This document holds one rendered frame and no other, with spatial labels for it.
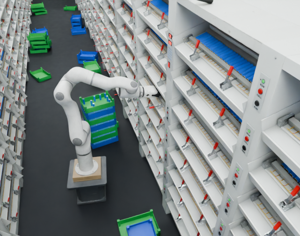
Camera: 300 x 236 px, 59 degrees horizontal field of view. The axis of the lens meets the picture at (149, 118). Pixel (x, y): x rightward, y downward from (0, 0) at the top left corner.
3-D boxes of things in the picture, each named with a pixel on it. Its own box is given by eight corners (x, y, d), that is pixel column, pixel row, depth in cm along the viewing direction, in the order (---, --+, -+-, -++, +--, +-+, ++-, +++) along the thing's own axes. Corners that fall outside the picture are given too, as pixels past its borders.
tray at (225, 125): (234, 160, 105) (230, 138, 96) (174, 85, 150) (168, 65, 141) (280, 137, 105) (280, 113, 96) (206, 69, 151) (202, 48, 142)
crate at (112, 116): (88, 126, 270) (87, 120, 265) (83, 115, 285) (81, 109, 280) (116, 118, 281) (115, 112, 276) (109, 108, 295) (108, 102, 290)
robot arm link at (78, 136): (91, 134, 213) (87, 148, 199) (76, 136, 214) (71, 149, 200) (71, 77, 185) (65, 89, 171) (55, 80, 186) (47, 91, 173)
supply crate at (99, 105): (85, 114, 261) (84, 107, 256) (80, 103, 275) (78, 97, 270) (114, 105, 271) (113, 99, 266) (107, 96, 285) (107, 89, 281)
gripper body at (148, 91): (143, 91, 182) (158, 91, 186) (139, 83, 190) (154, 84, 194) (142, 100, 186) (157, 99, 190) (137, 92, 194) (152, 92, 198)
